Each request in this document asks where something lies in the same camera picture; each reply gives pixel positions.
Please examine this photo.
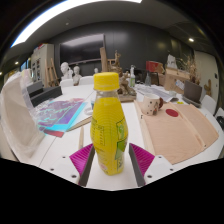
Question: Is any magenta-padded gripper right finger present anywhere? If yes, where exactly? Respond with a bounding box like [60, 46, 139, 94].
[128, 142, 178, 188]

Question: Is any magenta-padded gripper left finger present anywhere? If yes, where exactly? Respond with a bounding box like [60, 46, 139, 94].
[39, 143, 97, 188]

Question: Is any yellow drink bottle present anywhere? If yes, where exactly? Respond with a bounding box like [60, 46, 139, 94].
[89, 72, 129, 177]

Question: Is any thin wooden stick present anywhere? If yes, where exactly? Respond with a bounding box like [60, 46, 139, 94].
[78, 126, 85, 151]

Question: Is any wooden folding fan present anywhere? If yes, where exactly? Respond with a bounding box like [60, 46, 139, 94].
[68, 115, 93, 133]

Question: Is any light wooden drawing board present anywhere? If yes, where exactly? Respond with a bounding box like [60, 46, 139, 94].
[133, 99, 220, 165]

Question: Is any purple and teal print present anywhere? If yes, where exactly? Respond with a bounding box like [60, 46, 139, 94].
[35, 97, 88, 138]

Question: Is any flat round red coaster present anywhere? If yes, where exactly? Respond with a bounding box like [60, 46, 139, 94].
[165, 108, 180, 118]

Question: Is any cream mug with dark dots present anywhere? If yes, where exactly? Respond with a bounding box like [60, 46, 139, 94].
[141, 93, 164, 117]

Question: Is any black box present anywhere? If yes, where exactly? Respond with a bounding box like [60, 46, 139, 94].
[28, 80, 63, 108]

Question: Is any white chair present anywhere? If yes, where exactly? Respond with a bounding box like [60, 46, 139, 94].
[59, 78, 74, 88]
[78, 75, 95, 86]
[200, 94, 218, 116]

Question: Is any white spray bottle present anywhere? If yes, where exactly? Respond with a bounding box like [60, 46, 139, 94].
[129, 64, 137, 88]

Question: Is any cardboard box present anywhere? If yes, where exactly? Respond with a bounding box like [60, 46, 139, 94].
[163, 67, 191, 94]

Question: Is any white plaster bust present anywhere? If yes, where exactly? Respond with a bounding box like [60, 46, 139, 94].
[72, 65, 83, 86]
[59, 61, 74, 81]

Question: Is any wooden easel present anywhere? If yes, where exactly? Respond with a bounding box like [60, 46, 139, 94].
[44, 57, 60, 88]

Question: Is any red box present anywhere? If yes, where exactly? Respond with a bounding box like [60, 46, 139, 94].
[145, 60, 165, 74]

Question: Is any wooden figure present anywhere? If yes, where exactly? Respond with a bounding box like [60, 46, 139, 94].
[203, 79, 213, 98]

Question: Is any white plaster figure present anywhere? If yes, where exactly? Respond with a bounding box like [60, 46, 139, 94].
[166, 54, 178, 70]

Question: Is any white cabinet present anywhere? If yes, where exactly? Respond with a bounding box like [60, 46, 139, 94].
[30, 43, 55, 83]

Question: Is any long ceiling light strip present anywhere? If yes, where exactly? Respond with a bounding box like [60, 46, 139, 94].
[9, 0, 144, 48]

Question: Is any tape ring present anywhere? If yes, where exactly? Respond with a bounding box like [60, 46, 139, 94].
[84, 106, 94, 117]

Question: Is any dark wall screen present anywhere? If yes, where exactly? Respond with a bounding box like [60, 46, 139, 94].
[59, 33, 107, 66]

